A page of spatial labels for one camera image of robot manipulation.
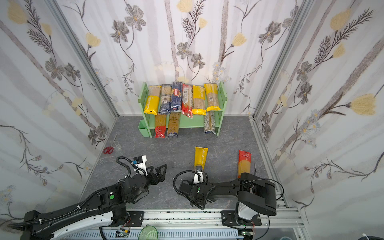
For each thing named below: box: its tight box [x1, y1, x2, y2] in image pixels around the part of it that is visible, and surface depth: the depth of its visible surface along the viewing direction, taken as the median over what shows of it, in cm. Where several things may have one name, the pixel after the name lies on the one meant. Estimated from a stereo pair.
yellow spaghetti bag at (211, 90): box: [204, 83, 221, 112], surface depth 90 cm
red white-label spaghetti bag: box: [181, 83, 194, 119], surface depth 86 cm
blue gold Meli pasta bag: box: [167, 111, 181, 138], surface depth 97 cm
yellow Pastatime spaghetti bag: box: [192, 85, 207, 115], surface depth 88 cm
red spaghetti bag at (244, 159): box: [237, 150, 252, 179], surface depth 94 cm
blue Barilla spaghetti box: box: [171, 81, 182, 112], surface depth 89 cm
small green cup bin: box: [138, 119, 150, 137], surface depth 104 cm
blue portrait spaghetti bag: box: [158, 84, 172, 115], surface depth 89 cm
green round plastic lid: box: [138, 224, 159, 240], surface depth 71 cm
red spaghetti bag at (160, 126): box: [154, 114, 167, 139], surface depth 97 cm
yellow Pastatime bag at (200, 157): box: [194, 146, 209, 171], surface depth 96 cm
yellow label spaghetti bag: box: [144, 85, 161, 116], surface depth 92 cm
